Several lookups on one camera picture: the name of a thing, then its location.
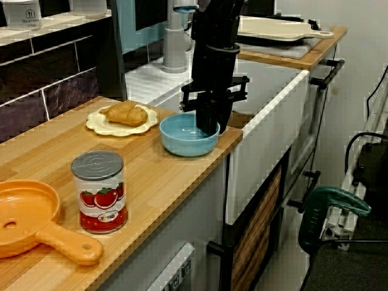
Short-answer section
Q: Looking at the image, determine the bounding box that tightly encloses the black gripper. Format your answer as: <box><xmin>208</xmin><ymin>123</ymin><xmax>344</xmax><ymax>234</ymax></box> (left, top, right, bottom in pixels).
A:
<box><xmin>180</xmin><ymin>41</ymin><xmax>251</xmax><ymax>137</ymax></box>

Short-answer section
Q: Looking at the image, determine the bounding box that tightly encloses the light blue bowl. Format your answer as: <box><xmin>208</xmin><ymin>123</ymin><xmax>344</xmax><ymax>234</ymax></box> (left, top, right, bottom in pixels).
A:
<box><xmin>159</xmin><ymin>113</ymin><xmax>221</xmax><ymax>158</ymax></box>

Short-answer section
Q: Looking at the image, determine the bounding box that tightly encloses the tomato print tin can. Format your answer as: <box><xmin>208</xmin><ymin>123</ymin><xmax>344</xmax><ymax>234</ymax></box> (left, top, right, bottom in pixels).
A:
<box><xmin>71</xmin><ymin>150</ymin><xmax>129</xmax><ymax>235</ymax></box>

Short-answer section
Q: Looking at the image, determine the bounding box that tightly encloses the white sink basin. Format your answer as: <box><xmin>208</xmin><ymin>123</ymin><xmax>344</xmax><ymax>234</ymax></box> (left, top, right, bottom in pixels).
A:
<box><xmin>125</xmin><ymin>47</ymin><xmax>310</xmax><ymax>227</ymax></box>

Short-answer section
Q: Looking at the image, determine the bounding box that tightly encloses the grey toy faucet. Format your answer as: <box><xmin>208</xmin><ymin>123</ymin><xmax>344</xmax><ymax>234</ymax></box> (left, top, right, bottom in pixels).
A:
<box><xmin>161</xmin><ymin>0</ymin><xmax>199</xmax><ymax>73</ymax></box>

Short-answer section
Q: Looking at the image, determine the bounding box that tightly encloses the brown toy croissant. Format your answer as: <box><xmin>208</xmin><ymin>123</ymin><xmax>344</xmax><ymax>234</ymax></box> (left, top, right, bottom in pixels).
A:
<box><xmin>99</xmin><ymin>101</ymin><xmax>149</xmax><ymax>127</ymax></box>

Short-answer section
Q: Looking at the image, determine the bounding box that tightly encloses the white stove tray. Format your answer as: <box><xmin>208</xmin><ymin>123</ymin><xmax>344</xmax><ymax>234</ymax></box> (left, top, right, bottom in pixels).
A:
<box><xmin>238</xmin><ymin>33</ymin><xmax>319</xmax><ymax>60</ymax></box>

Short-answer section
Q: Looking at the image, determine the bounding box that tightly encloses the cream cutting board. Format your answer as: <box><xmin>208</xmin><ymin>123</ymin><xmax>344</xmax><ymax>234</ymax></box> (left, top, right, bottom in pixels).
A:
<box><xmin>236</xmin><ymin>14</ymin><xmax>335</xmax><ymax>42</ymax></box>

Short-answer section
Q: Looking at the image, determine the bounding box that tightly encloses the dark upright pillar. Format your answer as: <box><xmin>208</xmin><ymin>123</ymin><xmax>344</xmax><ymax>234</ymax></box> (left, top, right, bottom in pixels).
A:
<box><xmin>109</xmin><ymin>0</ymin><xmax>128</xmax><ymax>102</ymax></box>

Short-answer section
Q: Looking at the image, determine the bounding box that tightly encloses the cream scalloped plate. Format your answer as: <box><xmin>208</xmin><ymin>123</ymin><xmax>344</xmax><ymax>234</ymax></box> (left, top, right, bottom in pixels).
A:
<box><xmin>85</xmin><ymin>104</ymin><xmax>159</xmax><ymax>136</ymax></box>

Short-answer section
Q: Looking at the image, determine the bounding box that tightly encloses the wooden slat drawer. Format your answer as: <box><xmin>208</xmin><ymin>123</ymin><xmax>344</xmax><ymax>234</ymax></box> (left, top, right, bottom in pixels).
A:
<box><xmin>232</xmin><ymin>169</ymin><xmax>283</xmax><ymax>291</ymax></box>

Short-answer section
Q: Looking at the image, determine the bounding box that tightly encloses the black rectangular panel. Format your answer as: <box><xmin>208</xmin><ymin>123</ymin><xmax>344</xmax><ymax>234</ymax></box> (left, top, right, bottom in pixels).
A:
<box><xmin>135</xmin><ymin>0</ymin><xmax>168</xmax><ymax>31</ymax></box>

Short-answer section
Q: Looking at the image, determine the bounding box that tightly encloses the grey toy appliance panel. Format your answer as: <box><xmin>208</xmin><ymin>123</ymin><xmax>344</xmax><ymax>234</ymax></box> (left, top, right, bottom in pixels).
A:
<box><xmin>148</xmin><ymin>242</ymin><xmax>196</xmax><ymax>291</ymax></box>

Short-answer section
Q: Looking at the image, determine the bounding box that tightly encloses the plain white jar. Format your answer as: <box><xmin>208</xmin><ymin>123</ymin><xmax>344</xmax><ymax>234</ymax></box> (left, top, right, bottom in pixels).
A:
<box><xmin>69</xmin><ymin>0</ymin><xmax>109</xmax><ymax>19</ymax></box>

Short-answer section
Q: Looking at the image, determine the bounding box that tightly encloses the black box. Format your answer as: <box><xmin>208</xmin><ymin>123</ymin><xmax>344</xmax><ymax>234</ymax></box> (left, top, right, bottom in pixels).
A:
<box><xmin>353</xmin><ymin>142</ymin><xmax>388</xmax><ymax>210</ymax></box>

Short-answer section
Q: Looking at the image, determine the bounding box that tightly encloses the white jar with label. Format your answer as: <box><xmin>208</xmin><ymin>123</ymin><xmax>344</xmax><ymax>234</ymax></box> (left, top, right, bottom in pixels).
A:
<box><xmin>2</xmin><ymin>0</ymin><xmax>43</xmax><ymax>31</ymax></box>

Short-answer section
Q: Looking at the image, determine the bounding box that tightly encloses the black cabinet handle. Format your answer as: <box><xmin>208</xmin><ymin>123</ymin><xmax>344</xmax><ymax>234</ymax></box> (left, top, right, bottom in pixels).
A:
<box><xmin>206</xmin><ymin>241</ymin><xmax>234</xmax><ymax>264</ymax></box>
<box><xmin>296</xmin><ymin>170</ymin><xmax>321</xmax><ymax>214</ymax></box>
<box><xmin>310</xmin><ymin>59</ymin><xmax>346</xmax><ymax>90</ymax></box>

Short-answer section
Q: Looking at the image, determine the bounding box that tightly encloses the thick black cable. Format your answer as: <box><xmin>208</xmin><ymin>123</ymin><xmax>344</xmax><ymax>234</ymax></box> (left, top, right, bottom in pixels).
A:
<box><xmin>345</xmin><ymin>132</ymin><xmax>388</xmax><ymax>182</ymax></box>

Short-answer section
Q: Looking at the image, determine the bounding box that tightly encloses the thin black cable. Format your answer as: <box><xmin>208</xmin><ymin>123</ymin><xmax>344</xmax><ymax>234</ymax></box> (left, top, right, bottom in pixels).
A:
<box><xmin>366</xmin><ymin>65</ymin><xmax>388</xmax><ymax>112</ymax></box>

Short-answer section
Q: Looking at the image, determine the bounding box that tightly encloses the aluminium frame rail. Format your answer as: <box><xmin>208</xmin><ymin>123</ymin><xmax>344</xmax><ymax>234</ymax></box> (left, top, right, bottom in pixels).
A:
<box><xmin>321</xmin><ymin>87</ymin><xmax>388</xmax><ymax>251</ymax></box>

